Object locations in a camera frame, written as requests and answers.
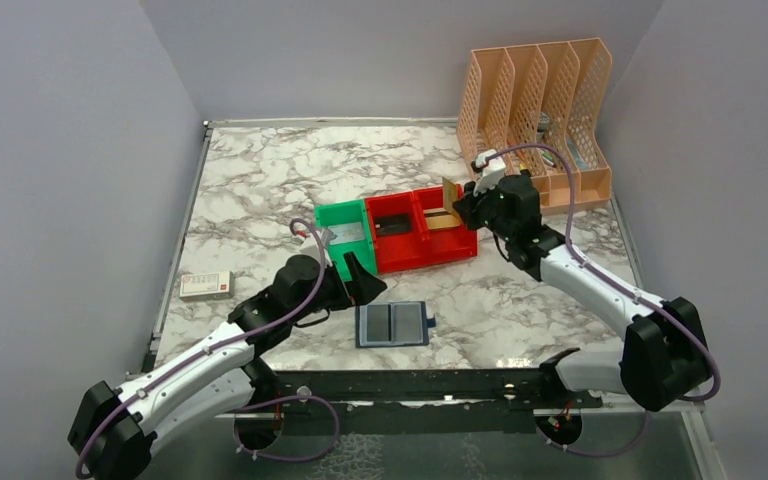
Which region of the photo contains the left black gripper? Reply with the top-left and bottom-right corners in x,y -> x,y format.
290,252 -> 386,323

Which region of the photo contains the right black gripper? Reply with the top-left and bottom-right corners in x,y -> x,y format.
453,176 -> 514,242

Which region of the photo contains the navy blue card holder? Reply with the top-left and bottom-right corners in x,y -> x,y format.
355,301 -> 436,349

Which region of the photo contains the red double bin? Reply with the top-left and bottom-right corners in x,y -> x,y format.
364,186 -> 478,274

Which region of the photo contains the green plastic bin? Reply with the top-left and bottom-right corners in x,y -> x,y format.
314,199 -> 378,281

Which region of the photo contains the peach desk file organizer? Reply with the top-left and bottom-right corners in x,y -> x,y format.
456,37 -> 612,214

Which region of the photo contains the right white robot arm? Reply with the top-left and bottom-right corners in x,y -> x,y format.
453,175 -> 719,411

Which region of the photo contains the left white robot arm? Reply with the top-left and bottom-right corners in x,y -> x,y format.
67,253 -> 387,479

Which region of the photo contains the silver VIP card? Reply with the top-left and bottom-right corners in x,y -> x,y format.
328,222 -> 366,245

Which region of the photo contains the gold striped card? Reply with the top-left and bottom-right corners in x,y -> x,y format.
423,209 -> 462,231

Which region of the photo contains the black card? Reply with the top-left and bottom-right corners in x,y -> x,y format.
373,213 -> 413,238

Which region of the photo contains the green marker pen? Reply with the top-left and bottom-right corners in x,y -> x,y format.
541,151 -> 557,168

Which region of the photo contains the round grey tin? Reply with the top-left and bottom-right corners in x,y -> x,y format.
536,111 -> 554,142

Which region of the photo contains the white red small box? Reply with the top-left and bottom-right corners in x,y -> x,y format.
179,270 -> 234,301

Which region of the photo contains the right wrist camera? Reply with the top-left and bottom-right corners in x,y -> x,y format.
472,149 -> 507,196

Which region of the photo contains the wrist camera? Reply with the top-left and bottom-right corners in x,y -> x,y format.
299,228 -> 337,260
472,149 -> 507,196

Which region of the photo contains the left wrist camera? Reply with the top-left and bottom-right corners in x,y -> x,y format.
299,228 -> 337,260

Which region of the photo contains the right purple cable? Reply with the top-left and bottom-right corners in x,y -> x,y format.
486,143 -> 723,458

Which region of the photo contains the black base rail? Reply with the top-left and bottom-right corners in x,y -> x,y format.
232,360 -> 603,451

